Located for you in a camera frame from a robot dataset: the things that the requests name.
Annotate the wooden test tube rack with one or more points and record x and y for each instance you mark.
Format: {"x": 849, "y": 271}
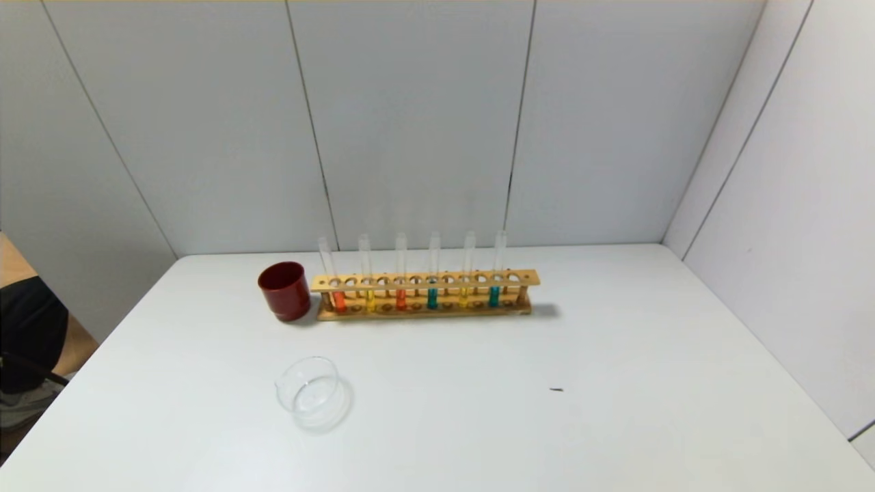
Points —
{"x": 523, "y": 276}

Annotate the grey shoe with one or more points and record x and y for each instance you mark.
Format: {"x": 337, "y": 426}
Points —
{"x": 27, "y": 404}

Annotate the dark red plastic cup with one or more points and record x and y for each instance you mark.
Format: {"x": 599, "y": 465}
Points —
{"x": 287, "y": 297}

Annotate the teal pigment glass test tube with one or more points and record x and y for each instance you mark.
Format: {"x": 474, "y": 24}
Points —
{"x": 493, "y": 296}
{"x": 432, "y": 298}

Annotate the yellow pigment glass test tube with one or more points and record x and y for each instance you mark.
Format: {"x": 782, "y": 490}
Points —
{"x": 464, "y": 297}
{"x": 370, "y": 301}

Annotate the red pigment glass test tube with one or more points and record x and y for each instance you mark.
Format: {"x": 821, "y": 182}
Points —
{"x": 400, "y": 299}
{"x": 339, "y": 301}

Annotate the clear glass dish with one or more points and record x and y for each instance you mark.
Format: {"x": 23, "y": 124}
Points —
{"x": 314, "y": 400}

